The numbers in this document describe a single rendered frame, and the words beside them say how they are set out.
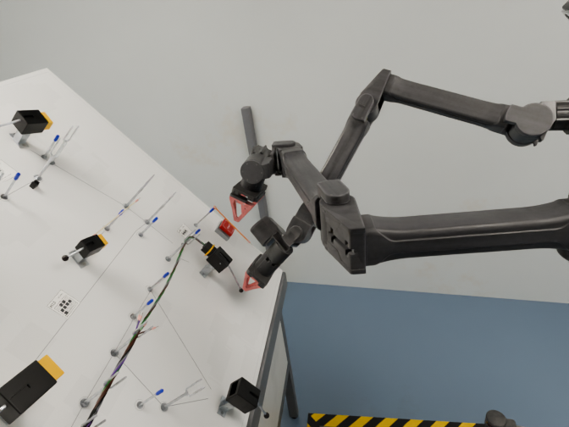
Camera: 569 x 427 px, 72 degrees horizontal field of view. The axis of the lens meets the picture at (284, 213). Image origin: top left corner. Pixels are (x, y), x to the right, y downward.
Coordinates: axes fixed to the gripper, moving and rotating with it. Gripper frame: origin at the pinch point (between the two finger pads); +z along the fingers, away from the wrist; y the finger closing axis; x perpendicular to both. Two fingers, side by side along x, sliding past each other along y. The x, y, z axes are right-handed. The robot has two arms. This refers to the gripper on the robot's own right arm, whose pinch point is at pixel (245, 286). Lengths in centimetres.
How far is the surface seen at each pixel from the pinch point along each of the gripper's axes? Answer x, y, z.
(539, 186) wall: 88, -126, -67
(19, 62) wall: -185, -112, 70
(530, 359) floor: 141, -93, -5
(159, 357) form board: -6.8, 31.9, 6.0
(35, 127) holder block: -65, 17, -10
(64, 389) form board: -17, 51, 5
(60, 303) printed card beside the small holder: -30.1, 39.3, 2.5
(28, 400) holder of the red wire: -19, 61, -7
